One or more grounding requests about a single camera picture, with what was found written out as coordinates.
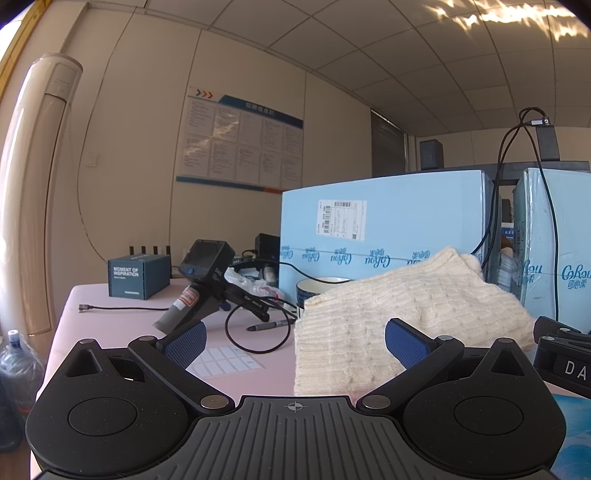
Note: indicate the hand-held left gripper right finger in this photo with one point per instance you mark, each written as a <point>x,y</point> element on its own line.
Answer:
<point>406,341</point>

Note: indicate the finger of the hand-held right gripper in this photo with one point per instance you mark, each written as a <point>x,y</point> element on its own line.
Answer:
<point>549,326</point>

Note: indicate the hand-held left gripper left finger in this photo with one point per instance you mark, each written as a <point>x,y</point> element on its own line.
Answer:
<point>184,344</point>

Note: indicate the cream knit sweater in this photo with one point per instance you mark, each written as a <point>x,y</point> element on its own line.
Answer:
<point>392,286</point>

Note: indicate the white label sheet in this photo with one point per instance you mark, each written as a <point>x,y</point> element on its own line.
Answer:
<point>226,360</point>

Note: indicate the blue printed plastic sheet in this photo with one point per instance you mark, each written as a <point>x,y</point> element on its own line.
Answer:
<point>577,438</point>

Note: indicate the spare hand-held gripper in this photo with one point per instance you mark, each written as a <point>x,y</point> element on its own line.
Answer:
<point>205,265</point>

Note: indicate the dark blue box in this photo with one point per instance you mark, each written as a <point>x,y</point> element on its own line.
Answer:
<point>134,277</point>

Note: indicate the black marker pen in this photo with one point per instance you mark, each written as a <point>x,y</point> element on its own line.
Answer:
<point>270,326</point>

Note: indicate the white plastic bag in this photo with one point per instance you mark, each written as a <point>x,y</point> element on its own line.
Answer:
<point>258,287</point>

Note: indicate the blue rimmed bowl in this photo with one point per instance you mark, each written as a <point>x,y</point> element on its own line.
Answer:
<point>314,290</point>

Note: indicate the light blue carton with label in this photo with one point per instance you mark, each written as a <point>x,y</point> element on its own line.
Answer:
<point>415,221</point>

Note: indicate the small black box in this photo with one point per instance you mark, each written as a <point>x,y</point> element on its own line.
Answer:
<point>267,245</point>

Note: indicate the large water jug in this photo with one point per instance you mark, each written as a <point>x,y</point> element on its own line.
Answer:
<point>18,369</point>

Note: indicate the black power adapter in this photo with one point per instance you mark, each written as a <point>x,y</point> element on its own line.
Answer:
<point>548,138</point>

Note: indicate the black speaker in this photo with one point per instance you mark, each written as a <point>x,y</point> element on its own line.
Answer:
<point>431,154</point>

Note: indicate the dark window blind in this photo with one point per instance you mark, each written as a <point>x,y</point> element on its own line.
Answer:
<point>387,143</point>

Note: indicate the beige standing air conditioner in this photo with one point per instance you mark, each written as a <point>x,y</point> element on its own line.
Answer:
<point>32,184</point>

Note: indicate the white wall switch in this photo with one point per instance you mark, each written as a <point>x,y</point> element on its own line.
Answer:
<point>92,159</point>

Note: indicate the wall notice board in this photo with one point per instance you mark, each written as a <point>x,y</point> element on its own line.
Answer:
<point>240,138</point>

